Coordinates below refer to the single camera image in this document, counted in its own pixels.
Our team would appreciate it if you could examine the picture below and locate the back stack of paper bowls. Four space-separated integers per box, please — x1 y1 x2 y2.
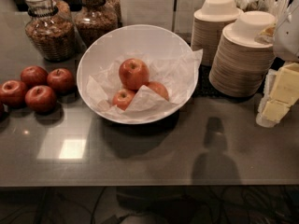
191 0 242 66

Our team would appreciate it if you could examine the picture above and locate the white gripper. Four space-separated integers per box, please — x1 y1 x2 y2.
256 0 299 128

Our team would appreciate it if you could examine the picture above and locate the black perforated mat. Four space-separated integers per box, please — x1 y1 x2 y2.
192 64 269 100

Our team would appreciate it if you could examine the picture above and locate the front stack of paper bowls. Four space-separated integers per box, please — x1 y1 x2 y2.
209 11 276 98

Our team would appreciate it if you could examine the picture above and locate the glass granola jar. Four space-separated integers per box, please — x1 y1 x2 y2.
74 0 118 47
24 0 75 62

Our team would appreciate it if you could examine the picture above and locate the left glass granola jar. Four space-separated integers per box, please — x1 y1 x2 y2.
24 0 75 62

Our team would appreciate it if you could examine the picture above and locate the red apple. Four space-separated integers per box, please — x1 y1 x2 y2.
119 58 150 91
0 80 28 108
47 68 76 94
25 85 57 113
21 65 48 88

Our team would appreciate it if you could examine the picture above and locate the stack of paper bowls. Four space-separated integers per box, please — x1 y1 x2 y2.
209 11 276 98
191 0 242 66

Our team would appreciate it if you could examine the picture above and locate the right glass granola jar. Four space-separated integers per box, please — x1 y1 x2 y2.
74 0 118 47

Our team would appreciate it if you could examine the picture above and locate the right apple in bowl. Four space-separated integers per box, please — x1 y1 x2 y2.
147 81 169 101

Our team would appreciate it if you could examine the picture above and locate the white tissue paper liner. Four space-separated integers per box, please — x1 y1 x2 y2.
84 50 203 124

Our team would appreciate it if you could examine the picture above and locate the white paper sign left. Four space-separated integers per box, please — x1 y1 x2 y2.
121 0 174 30

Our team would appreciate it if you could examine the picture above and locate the large white bowl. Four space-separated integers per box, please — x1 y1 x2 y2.
77 24 193 116

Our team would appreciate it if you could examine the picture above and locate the front left apple in bowl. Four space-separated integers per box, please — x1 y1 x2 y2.
112 89 135 110

